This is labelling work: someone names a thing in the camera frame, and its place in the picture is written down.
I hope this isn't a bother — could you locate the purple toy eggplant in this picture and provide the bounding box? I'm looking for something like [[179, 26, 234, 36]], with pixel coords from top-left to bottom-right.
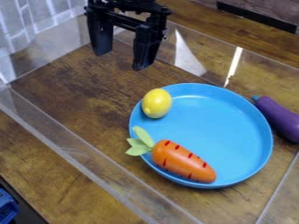
[[252, 95, 299, 143]]

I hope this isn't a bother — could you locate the blue plastic plate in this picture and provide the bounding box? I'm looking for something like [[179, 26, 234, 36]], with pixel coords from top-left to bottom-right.
[[129, 83, 274, 189]]

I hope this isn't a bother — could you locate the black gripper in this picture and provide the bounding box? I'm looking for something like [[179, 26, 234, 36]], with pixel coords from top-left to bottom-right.
[[85, 0, 173, 71]]

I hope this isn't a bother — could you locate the blue object at corner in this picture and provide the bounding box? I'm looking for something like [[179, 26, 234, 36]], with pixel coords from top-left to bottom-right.
[[0, 188, 19, 224]]

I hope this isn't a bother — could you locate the orange toy carrot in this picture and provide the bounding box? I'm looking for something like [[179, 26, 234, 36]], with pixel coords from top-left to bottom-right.
[[126, 126, 217, 183]]

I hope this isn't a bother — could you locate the clear acrylic enclosure wall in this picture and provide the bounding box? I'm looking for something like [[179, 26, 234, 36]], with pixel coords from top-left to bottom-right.
[[0, 0, 299, 224]]

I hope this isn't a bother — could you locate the yellow toy lemon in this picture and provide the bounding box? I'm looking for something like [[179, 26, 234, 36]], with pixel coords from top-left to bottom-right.
[[142, 88, 173, 119]]

